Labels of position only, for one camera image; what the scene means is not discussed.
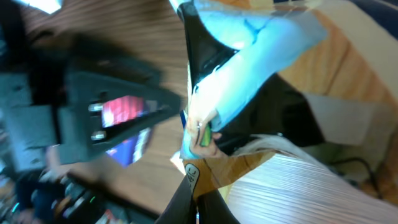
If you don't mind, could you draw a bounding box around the white barcode scanner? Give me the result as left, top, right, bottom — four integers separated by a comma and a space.
13, 0, 63, 14

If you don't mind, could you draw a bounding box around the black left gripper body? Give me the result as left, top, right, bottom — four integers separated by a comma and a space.
0, 30, 72, 175

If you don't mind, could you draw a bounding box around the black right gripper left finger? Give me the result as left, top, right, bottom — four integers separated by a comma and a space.
155, 177, 197, 224

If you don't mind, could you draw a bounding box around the red Carefree pad pack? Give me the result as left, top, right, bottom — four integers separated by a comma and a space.
101, 96, 152, 167

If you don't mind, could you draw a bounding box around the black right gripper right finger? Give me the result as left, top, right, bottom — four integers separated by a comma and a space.
197, 190, 239, 224

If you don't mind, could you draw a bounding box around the yellow wet wipes pack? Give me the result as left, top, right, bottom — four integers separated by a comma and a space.
171, 0, 397, 223

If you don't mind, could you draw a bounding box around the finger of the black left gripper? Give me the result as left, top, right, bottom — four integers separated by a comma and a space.
58, 72, 181, 164

